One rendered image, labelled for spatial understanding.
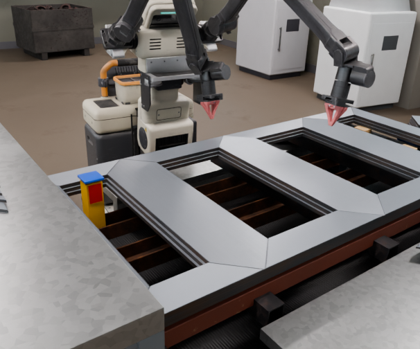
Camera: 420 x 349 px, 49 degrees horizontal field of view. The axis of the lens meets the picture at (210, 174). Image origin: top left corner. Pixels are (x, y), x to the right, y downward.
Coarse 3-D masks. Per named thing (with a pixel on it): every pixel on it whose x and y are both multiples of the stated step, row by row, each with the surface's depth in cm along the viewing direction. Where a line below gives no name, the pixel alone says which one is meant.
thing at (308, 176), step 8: (312, 168) 155; (320, 168) 155; (288, 176) 149; (296, 176) 149; (304, 176) 149; (312, 176) 149; (320, 176) 149; (328, 176) 149; (296, 184) 143; (304, 184) 143
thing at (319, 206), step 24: (360, 120) 209; (336, 144) 180; (168, 168) 158; (240, 168) 159; (384, 168) 164; (408, 168) 158; (72, 192) 139; (120, 192) 138; (288, 192) 143; (144, 216) 127; (384, 216) 128; (168, 240) 117; (336, 240) 117; (192, 264) 109; (288, 264) 108; (240, 288) 101; (168, 312) 90; (192, 312) 94
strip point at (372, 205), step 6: (372, 198) 136; (378, 198) 136; (354, 204) 132; (360, 204) 132; (366, 204) 132; (372, 204) 133; (378, 204) 133; (342, 210) 129; (348, 210) 129; (354, 210) 129; (360, 210) 129; (366, 210) 129; (372, 210) 130; (378, 210) 130
